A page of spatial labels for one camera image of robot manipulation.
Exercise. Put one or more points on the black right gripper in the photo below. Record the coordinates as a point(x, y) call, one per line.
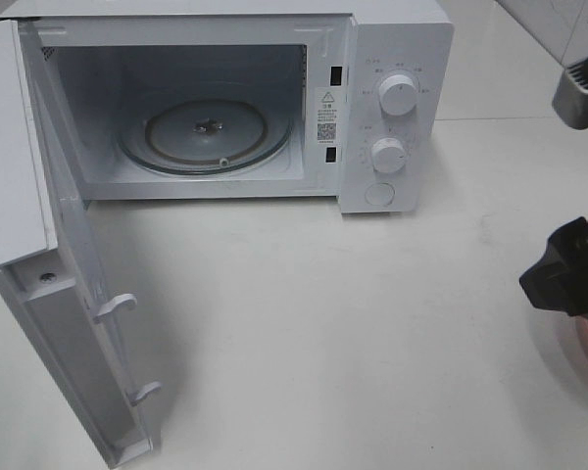
point(558, 281)

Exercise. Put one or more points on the round white door button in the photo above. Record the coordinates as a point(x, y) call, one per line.
point(380, 194)

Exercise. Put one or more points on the white round knob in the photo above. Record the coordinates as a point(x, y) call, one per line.
point(398, 93)
point(388, 155)

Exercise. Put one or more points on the white microwave door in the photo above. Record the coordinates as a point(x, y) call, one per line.
point(51, 277)

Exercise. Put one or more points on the white microwave oven body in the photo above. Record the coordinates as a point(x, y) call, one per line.
point(113, 53)

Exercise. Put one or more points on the white warning label sticker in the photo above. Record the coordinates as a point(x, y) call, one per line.
point(328, 112)

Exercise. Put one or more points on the glass microwave turntable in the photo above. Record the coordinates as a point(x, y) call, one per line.
point(189, 135)

